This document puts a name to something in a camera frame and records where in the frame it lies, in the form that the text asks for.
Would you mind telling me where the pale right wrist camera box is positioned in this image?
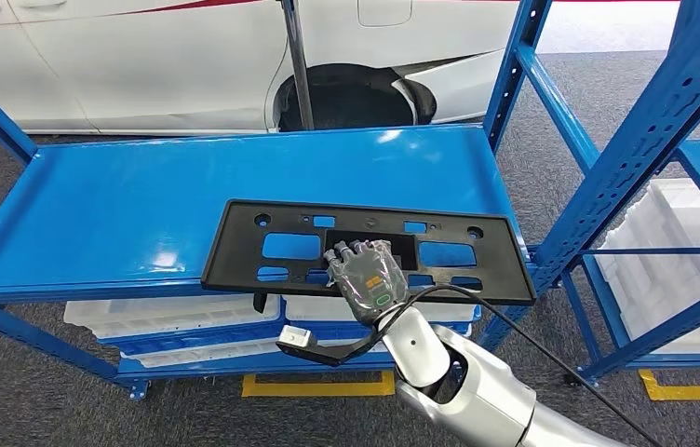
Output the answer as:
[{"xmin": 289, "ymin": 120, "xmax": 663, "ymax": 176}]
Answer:
[{"xmin": 278, "ymin": 325, "xmax": 318, "ymax": 349}]

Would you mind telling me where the silver metal pole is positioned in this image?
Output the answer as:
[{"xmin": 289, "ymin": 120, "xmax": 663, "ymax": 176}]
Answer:
[{"xmin": 280, "ymin": 0, "xmax": 316, "ymax": 130}]

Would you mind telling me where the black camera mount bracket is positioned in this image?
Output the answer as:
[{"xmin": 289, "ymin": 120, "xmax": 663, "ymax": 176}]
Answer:
[{"xmin": 276, "ymin": 335, "xmax": 388, "ymax": 368}]

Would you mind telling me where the white car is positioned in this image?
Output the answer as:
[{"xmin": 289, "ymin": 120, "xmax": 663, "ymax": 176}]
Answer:
[{"xmin": 0, "ymin": 0, "xmax": 520, "ymax": 136}]

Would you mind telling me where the white plastic crate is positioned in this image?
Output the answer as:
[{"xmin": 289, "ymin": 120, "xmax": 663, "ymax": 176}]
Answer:
[
  {"xmin": 120, "ymin": 337, "xmax": 280, "ymax": 370},
  {"xmin": 62, "ymin": 294, "xmax": 282, "ymax": 339},
  {"xmin": 595, "ymin": 177, "xmax": 700, "ymax": 356},
  {"xmin": 282, "ymin": 295, "xmax": 480, "ymax": 325}
]

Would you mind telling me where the blue plastic crate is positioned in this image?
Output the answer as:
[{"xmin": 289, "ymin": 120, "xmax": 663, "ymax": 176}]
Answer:
[
  {"xmin": 282, "ymin": 319, "xmax": 482, "ymax": 342},
  {"xmin": 100, "ymin": 320, "xmax": 289, "ymax": 356}
]

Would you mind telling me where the black plastic plate part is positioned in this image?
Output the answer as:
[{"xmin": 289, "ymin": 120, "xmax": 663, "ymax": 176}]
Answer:
[{"xmin": 200, "ymin": 198, "xmax": 537, "ymax": 307}]

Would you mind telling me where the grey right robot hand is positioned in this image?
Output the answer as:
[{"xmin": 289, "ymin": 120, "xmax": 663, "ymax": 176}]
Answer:
[{"xmin": 323, "ymin": 238, "xmax": 410, "ymax": 328}]

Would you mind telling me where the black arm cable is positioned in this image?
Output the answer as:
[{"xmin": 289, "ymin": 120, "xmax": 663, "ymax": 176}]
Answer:
[{"xmin": 381, "ymin": 283, "xmax": 663, "ymax": 447}]

